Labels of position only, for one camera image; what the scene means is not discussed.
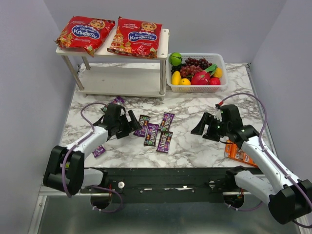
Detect red candy bag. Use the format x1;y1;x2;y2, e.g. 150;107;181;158
107;17;162;59
55;16;116;57

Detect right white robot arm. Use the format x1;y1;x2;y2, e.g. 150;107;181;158
191;104;312;224

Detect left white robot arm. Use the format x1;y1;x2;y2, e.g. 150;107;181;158
43;104;141;197

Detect purple M&M pack near shelf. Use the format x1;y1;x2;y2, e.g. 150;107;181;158
101;96;125;113

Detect white two-tier shelf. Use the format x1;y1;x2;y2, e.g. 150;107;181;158
56;29;169;100

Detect orange snack box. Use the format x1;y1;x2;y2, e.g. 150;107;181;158
224;140;258;168

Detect purple M&M pack front left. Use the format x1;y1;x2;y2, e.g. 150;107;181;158
92;145;106;158

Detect red toy apple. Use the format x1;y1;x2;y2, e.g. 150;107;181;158
209;77;221;85

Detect yellow toy lemon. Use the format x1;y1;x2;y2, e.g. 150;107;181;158
179;78;191;85

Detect pink toy dragon fruit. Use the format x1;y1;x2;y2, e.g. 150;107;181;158
191;64;217;85

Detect orange yellow toy fruit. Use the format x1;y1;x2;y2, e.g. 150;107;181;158
213;67;223;78

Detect yellow toy mango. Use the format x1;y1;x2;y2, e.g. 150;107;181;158
171;71;182;85

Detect red toy grapes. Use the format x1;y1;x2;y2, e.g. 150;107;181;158
180;65;202;78

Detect dark purple toy grapes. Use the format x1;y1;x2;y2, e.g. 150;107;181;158
185;58;212;70

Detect white plastic fruit basket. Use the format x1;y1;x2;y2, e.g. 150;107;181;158
166;53;229;93

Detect green toy ball fruit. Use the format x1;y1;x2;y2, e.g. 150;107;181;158
169;52;182;66

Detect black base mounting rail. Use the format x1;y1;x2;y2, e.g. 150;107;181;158
50;167;254;204

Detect aluminium frame rail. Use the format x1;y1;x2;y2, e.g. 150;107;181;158
39;173;269;197

